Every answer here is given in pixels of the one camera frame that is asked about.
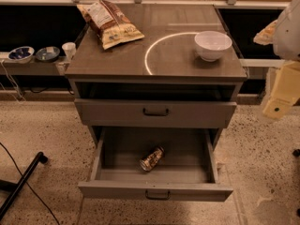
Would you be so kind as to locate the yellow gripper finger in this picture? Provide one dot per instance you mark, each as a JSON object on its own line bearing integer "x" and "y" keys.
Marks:
{"x": 285, "y": 91}
{"x": 265, "y": 36}

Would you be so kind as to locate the orange patterned can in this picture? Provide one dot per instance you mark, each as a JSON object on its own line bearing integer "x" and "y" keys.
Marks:
{"x": 149, "y": 162}

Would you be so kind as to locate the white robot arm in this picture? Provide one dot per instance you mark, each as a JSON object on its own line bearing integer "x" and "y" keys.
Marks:
{"x": 284, "y": 35}

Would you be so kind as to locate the grey drawer cabinet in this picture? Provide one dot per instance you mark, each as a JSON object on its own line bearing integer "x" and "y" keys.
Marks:
{"x": 162, "y": 66}

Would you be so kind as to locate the grey open middle drawer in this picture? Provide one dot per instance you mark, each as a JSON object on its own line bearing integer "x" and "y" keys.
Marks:
{"x": 187, "y": 172}

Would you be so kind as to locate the grey upper drawer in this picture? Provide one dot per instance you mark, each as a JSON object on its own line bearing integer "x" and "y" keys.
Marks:
{"x": 155, "y": 114}

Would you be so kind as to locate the white bowl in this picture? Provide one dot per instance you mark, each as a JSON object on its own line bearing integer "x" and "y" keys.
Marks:
{"x": 212, "y": 45}

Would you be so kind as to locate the brown chip bag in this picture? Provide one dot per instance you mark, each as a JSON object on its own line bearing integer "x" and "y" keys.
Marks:
{"x": 112, "y": 26}

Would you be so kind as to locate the white paper cup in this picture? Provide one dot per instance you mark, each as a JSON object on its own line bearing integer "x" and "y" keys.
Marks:
{"x": 69, "y": 49}

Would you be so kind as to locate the dark blue bowl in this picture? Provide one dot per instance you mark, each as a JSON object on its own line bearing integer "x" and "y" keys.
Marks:
{"x": 48, "y": 54}

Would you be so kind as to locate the blue patterned bowl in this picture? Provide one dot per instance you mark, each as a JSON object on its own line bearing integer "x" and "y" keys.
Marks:
{"x": 21, "y": 55}

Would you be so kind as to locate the grey side shelf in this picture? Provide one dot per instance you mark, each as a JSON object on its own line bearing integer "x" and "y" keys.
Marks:
{"x": 34, "y": 67}

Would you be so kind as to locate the black stand leg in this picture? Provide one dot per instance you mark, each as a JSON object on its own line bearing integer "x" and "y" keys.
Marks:
{"x": 13, "y": 189}

